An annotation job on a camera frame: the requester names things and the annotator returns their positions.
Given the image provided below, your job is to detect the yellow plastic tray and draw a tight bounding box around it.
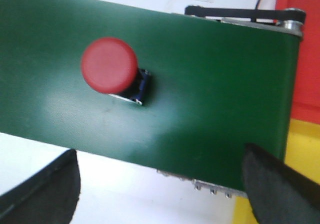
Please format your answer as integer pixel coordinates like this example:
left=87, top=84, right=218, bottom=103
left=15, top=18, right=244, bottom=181
left=232, top=119, right=320, bottom=224

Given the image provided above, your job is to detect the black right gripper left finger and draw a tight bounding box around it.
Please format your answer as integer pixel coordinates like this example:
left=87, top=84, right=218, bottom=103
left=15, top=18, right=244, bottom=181
left=0, top=149, right=81, bottom=224

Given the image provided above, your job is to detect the red plastic tray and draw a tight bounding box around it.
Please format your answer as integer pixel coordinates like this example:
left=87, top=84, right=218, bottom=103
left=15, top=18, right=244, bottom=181
left=276, top=0, right=320, bottom=124

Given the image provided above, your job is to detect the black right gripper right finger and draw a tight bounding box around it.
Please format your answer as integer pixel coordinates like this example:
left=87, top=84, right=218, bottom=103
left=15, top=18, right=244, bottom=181
left=242, top=143, right=320, bottom=224

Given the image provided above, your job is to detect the red mushroom push button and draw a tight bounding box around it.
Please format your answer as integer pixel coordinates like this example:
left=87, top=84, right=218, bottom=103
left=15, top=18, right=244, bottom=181
left=80, top=37, right=151, bottom=106

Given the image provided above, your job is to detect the green conveyor belt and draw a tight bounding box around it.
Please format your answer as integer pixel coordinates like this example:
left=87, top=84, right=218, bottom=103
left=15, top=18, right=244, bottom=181
left=0, top=0, right=301, bottom=191

